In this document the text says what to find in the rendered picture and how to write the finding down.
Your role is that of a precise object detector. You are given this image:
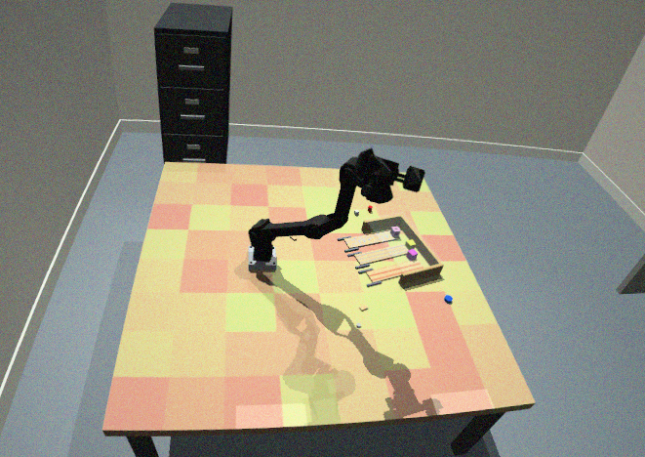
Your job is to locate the tan strip with blue dots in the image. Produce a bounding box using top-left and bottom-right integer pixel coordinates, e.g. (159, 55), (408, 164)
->
(344, 233), (380, 249)

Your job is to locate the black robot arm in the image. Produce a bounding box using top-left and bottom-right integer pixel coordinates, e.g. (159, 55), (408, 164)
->
(248, 156), (394, 262)

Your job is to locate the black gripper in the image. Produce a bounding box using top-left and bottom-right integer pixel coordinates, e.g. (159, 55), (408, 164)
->
(354, 152), (424, 192)

